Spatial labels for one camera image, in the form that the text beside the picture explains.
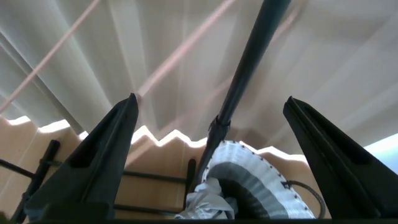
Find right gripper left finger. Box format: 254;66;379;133
24;93;139;220

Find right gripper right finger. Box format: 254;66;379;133
282;96;398;219

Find white laundry basket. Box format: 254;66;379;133
198;139;326;220

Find pale grey shorts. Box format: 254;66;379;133
175;177;239;220

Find black clothes rack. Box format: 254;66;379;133
0;0;292;223

